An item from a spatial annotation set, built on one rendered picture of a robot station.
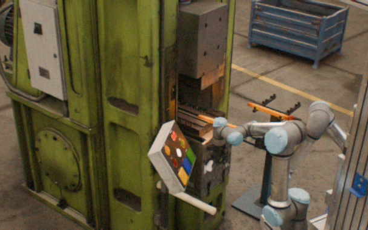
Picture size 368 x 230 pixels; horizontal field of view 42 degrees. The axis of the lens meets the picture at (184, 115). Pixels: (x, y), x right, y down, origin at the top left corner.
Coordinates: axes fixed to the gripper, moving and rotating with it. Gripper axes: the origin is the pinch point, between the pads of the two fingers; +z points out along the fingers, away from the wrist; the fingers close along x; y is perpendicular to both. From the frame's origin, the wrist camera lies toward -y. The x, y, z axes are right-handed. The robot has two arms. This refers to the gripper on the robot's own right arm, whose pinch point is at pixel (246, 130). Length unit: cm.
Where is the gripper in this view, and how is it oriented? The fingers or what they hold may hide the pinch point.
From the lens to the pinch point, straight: 306.8
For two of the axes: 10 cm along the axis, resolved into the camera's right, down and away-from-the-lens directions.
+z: -8.0, -2.9, 5.3
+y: 0.0, 8.8, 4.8
